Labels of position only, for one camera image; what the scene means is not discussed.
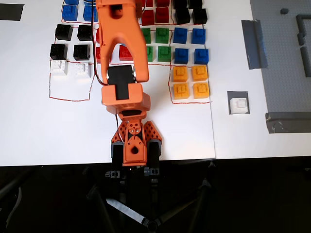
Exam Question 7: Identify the grey duct tape strip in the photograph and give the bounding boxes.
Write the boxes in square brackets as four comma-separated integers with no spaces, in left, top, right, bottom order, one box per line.
[265,111,311,134]
[241,19,269,70]

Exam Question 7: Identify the black grey table clamp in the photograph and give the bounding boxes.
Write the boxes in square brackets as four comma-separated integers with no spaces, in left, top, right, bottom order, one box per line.
[105,141,127,180]
[143,139,163,183]

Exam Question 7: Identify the red white servo cable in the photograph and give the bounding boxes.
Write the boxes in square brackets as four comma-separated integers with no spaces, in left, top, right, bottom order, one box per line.
[90,4,122,141]

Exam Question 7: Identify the yellow lego block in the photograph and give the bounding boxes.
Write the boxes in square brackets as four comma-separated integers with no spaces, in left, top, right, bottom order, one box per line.
[191,65,209,82]
[193,82,210,100]
[172,66,189,83]
[173,83,190,100]

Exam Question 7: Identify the grey tape marker patch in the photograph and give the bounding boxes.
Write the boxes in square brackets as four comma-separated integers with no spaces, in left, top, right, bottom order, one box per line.
[227,91,250,115]

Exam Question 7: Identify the black camera tripod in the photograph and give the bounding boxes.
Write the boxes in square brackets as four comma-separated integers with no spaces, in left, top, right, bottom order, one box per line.
[85,178,214,231]

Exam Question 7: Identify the grey cornered brick wall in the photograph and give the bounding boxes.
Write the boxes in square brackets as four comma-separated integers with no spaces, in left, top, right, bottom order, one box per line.
[295,14,311,34]

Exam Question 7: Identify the grey lego baseplate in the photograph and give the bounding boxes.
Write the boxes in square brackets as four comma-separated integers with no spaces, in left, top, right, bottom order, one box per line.
[249,0,311,133]

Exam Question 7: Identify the white lego block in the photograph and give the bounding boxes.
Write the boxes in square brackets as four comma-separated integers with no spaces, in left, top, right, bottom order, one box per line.
[69,62,90,78]
[229,98,249,115]
[50,59,69,76]

